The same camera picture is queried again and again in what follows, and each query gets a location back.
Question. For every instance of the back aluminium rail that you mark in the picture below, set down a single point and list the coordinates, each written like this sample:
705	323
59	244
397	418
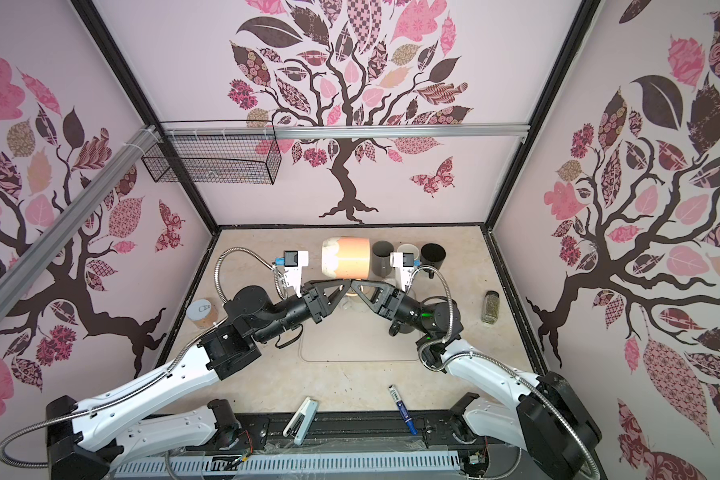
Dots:
356	132

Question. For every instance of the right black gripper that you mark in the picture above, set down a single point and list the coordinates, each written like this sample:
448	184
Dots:
391	304

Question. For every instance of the glass spice jar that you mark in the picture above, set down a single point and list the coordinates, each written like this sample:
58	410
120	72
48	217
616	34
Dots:
490	307

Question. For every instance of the black wire basket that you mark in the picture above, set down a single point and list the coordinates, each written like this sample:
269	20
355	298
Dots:
196	154

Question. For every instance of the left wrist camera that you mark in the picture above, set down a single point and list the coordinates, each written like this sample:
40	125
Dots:
288	271

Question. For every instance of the orange tin can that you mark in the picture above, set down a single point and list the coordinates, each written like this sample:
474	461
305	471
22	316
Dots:
202	313

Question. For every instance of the grey mug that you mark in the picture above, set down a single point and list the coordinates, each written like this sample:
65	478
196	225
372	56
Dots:
381	254

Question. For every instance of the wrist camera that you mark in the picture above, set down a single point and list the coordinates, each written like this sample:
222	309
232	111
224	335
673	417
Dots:
288	271
404	264

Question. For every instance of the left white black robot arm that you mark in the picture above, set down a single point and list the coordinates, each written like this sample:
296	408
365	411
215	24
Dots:
255	320

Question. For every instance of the translucent plastic tray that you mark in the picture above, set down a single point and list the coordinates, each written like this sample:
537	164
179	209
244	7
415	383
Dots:
354	333

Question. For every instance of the left aluminium rail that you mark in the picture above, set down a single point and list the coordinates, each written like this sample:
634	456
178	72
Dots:
41	253

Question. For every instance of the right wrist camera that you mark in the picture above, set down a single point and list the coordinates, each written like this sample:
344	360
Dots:
404	264

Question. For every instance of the black base frame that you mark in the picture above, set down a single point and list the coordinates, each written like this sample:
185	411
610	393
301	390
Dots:
348	432

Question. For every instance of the white slotted cable duct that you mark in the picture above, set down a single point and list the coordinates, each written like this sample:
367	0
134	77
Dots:
298	465

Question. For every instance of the peach orange mug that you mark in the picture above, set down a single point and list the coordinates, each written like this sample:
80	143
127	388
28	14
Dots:
346	258

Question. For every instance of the blue marker pen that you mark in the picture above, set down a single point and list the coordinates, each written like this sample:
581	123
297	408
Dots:
403	410

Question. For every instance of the black mug white base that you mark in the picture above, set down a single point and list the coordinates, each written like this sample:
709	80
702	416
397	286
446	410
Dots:
432	254

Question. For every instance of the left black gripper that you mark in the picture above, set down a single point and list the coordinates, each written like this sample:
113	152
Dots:
319	305

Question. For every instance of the white stapler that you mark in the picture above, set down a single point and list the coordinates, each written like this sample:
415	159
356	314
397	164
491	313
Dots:
300	423

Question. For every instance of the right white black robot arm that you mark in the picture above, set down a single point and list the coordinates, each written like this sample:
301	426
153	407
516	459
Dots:
541	415

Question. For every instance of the aluminium rail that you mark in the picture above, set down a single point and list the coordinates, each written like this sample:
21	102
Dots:
356	132
41	253

